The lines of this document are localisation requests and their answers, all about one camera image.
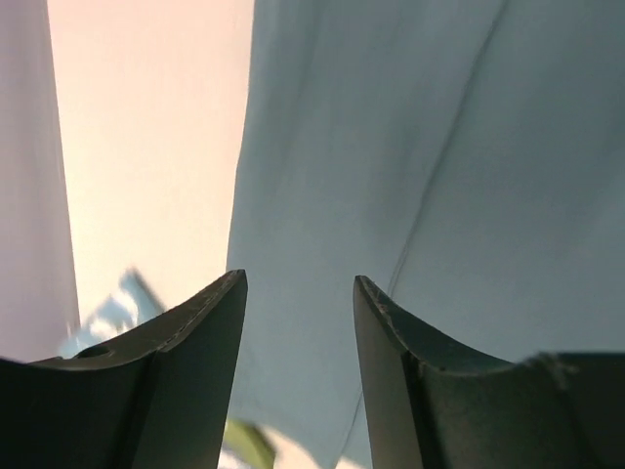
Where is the grey-blue t-shirt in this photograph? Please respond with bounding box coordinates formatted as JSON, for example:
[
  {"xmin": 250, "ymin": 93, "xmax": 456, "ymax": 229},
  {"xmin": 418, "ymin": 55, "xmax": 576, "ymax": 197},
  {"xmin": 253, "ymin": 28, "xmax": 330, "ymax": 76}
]
[{"xmin": 227, "ymin": 1, "xmax": 624, "ymax": 468}]

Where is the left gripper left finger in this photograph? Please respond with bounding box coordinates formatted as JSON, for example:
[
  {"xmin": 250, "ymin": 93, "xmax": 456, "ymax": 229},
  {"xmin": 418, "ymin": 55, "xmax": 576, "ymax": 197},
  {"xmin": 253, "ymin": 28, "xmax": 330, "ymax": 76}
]
[{"xmin": 1, "ymin": 270, "xmax": 248, "ymax": 469}]

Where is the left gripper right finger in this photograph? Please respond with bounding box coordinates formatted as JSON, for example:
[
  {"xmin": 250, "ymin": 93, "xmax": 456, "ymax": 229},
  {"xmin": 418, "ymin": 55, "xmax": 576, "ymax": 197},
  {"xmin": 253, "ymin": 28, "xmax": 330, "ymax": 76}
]
[{"xmin": 354, "ymin": 276, "xmax": 624, "ymax": 468}]

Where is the folded blue printed t-shirt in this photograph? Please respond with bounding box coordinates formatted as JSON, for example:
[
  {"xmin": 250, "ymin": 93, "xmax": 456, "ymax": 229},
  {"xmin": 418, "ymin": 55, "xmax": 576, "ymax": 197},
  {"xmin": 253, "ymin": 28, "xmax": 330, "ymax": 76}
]
[{"xmin": 56, "ymin": 266, "xmax": 274, "ymax": 469}]

